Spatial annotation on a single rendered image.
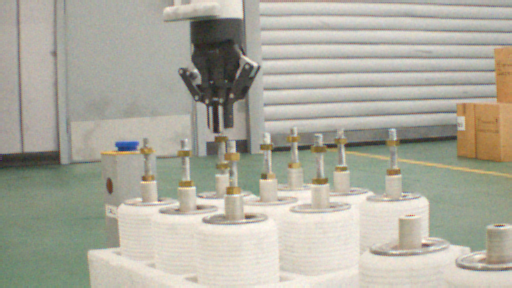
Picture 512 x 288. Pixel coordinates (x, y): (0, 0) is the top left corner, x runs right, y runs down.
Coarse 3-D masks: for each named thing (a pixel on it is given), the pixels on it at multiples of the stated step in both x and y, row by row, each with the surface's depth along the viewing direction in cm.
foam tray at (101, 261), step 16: (96, 256) 127; (112, 256) 125; (96, 272) 128; (112, 272) 122; (128, 272) 117; (144, 272) 113; (160, 272) 113; (288, 272) 110; (336, 272) 108; (352, 272) 108
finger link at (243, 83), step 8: (248, 64) 129; (240, 72) 129; (248, 72) 129; (256, 72) 130; (240, 80) 130; (248, 80) 130; (232, 88) 130; (240, 88) 130; (248, 88) 131; (232, 96) 130
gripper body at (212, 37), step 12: (192, 24) 131; (204, 24) 129; (216, 24) 129; (228, 24) 129; (240, 24) 131; (192, 36) 131; (204, 36) 129; (216, 36) 129; (228, 36) 129; (240, 36) 131; (204, 48) 133; (216, 48) 131; (228, 48) 130; (240, 48) 131; (192, 60) 134; (228, 60) 131; (228, 72) 131
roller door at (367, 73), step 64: (256, 0) 613; (320, 0) 629; (384, 0) 641; (448, 0) 654; (320, 64) 630; (384, 64) 642; (448, 64) 655; (256, 128) 617; (320, 128) 631; (384, 128) 644; (448, 128) 658
